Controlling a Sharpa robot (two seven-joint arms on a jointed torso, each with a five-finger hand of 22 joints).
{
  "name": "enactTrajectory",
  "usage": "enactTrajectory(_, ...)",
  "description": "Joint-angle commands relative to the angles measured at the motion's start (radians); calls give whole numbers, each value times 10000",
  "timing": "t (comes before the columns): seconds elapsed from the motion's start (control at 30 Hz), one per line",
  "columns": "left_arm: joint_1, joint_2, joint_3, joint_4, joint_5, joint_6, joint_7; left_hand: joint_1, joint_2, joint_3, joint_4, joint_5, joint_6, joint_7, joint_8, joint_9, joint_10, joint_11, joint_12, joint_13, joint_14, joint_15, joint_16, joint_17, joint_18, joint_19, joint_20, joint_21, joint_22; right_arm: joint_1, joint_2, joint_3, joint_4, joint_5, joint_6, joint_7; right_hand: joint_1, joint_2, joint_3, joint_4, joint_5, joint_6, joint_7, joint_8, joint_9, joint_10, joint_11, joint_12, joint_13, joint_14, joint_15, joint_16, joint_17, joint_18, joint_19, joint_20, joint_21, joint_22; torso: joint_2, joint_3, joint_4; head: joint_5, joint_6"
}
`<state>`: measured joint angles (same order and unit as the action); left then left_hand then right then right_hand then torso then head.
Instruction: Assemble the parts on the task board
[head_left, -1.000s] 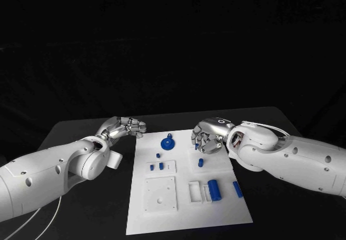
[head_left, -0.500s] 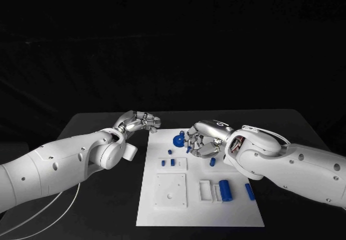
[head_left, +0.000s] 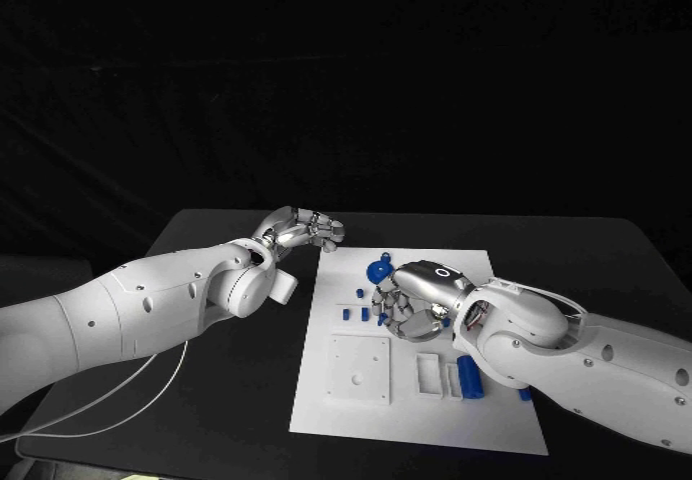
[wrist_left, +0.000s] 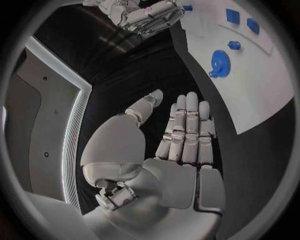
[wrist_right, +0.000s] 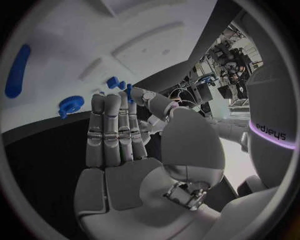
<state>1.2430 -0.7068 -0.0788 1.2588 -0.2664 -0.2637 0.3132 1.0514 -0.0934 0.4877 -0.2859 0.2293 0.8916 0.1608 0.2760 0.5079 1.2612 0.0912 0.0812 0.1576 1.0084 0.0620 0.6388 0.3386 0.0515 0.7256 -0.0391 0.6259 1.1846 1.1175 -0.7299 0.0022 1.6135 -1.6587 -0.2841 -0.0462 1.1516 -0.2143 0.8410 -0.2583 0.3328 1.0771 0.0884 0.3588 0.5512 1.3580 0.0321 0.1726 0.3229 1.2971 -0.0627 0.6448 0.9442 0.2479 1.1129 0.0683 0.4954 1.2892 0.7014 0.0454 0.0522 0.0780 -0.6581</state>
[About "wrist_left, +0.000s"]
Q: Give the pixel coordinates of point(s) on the white task board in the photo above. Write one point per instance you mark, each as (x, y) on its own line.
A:
(253, 84)

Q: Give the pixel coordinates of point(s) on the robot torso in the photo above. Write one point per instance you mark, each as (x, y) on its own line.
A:
(54, 116)

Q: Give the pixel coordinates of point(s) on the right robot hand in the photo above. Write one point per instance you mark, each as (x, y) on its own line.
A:
(145, 16)

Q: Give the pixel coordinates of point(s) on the blue block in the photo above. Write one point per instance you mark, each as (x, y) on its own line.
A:
(232, 16)
(253, 25)

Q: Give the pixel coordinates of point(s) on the blue gear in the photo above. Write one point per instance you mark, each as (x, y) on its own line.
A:
(220, 63)

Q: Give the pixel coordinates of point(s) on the blue plug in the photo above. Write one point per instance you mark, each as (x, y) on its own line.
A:
(187, 7)

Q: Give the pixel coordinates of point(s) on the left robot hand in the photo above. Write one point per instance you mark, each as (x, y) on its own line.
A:
(173, 180)

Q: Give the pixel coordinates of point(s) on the blue peg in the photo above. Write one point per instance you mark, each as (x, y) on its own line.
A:
(234, 45)

